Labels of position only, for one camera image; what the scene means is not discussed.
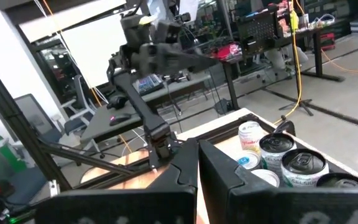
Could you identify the black curved bracket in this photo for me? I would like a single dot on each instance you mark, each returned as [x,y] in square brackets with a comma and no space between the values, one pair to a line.
[286,127]

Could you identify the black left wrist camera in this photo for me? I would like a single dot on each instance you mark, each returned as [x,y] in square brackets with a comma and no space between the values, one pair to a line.
[168,32]

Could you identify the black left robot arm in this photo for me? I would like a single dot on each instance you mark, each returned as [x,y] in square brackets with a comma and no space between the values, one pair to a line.
[135,99]

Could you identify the red pink packet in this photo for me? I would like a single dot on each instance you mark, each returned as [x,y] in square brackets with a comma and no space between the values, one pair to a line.
[227,51]

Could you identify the black computer mouse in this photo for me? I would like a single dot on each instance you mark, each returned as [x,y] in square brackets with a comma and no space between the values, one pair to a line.
[120,119]

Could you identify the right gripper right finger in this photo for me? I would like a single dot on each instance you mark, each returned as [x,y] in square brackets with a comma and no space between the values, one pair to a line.
[291,207]

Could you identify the black tripod stand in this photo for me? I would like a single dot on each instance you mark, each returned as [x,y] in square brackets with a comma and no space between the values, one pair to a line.
[301,104]

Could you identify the gray office chair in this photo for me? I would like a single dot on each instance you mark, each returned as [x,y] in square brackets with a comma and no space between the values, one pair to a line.
[79,102]

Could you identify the black rig frame post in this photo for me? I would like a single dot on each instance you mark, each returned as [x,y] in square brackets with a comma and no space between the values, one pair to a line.
[11,124]

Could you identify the yellow tag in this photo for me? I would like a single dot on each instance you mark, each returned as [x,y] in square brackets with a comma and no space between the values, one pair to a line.
[146,20]

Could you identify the black silver desk tool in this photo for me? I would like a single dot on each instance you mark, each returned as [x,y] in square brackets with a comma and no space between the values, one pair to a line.
[176,77]

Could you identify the green box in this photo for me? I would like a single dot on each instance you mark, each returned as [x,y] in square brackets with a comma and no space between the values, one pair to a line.
[8,152]

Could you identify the black pegboard panel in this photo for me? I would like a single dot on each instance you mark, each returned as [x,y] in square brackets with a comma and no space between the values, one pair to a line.
[258,31]

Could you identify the black diagonal frame strut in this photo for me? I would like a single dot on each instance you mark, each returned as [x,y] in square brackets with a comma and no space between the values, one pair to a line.
[82,157]

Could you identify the gray flat monitor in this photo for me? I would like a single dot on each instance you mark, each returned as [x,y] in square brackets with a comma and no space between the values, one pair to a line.
[33,115]

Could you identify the gray desk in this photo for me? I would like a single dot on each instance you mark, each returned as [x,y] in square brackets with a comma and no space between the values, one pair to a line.
[104,124]

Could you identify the white Celsius can palm print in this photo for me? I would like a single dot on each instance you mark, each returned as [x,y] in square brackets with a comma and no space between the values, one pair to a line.
[273,146]
[340,182]
[303,166]

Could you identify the black table edge rail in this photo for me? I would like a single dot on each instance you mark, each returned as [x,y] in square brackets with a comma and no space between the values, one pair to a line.
[222,130]

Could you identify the black desk leg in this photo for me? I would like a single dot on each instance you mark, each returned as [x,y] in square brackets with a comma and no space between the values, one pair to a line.
[317,56]
[231,87]

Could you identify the blue silver energy drink can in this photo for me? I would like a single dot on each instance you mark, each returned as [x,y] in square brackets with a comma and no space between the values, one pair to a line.
[267,176]

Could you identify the black keyboard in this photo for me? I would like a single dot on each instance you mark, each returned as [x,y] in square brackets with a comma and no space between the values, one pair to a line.
[148,84]

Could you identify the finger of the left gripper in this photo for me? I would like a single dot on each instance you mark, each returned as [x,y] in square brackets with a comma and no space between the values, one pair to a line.
[197,62]

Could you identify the person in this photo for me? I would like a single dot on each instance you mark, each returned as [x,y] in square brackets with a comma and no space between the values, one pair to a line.
[286,57]

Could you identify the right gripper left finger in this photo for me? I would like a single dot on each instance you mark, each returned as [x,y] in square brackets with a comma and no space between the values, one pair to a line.
[120,205]

